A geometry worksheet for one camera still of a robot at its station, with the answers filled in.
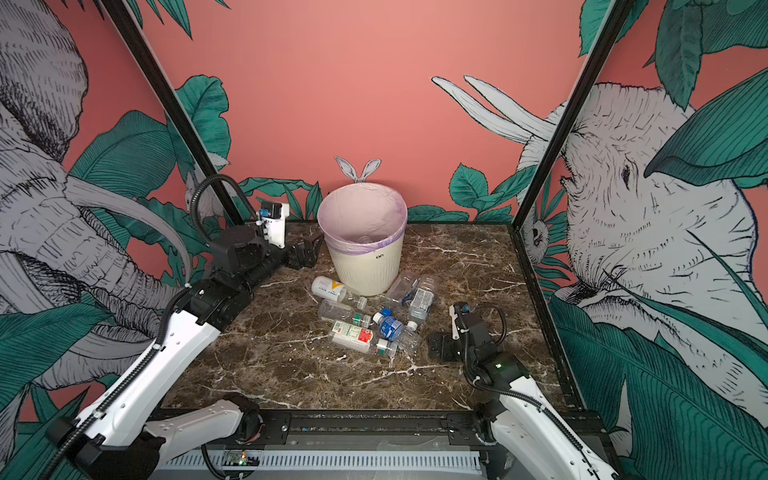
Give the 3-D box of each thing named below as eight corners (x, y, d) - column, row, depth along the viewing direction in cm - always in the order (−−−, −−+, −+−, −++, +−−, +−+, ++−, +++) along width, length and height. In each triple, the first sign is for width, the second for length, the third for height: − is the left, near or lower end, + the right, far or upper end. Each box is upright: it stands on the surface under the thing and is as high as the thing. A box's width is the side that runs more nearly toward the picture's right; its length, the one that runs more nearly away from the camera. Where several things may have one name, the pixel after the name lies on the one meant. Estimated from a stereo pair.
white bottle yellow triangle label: (312, 294, 100) (308, 286, 96) (321, 281, 103) (318, 272, 99) (339, 306, 97) (337, 298, 93) (348, 293, 101) (346, 284, 96)
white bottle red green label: (330, 343, 90) (326, 334, 85) (336, 329, 93) (333, 319, 88) (367, 354, 88) (366, 345, 83) (372, 340, 91) (371, 330, 86)
